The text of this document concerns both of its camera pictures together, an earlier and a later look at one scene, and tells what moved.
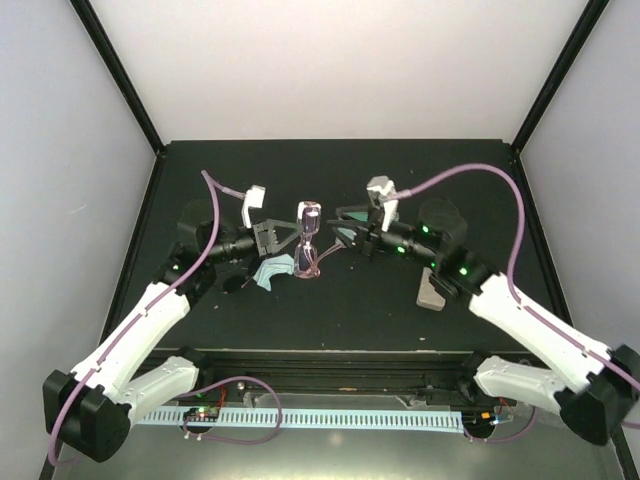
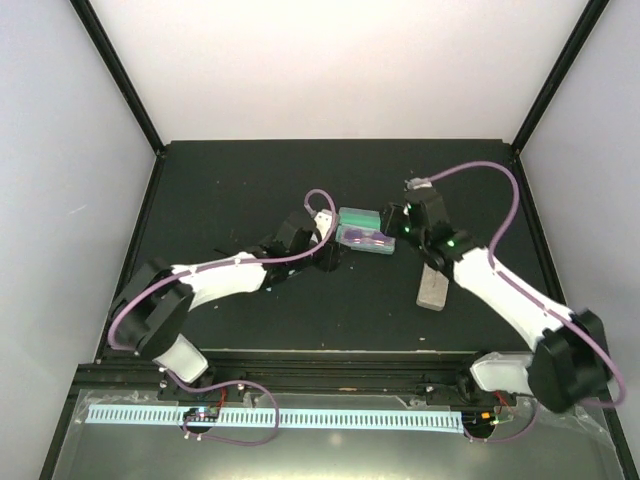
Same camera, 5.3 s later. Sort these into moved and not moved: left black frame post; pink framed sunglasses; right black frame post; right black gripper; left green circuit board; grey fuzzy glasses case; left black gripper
Moved: pink framed sunglasses; left black gripper; right black gripper
Not moved: right black frame post; left green circuit board; grey fuzzy glasses case; left black frame post
